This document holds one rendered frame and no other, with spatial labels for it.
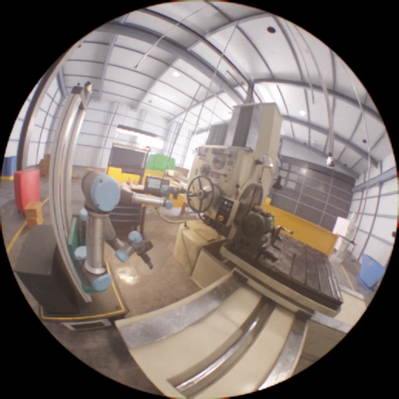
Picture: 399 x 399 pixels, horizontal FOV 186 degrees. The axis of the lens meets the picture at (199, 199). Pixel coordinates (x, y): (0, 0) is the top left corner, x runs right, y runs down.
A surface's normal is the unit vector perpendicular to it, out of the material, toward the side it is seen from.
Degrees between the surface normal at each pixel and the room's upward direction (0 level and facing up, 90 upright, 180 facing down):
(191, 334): 0
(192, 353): 0
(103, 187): 83
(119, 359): 0
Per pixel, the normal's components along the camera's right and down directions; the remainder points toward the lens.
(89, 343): 0.26, -0.94
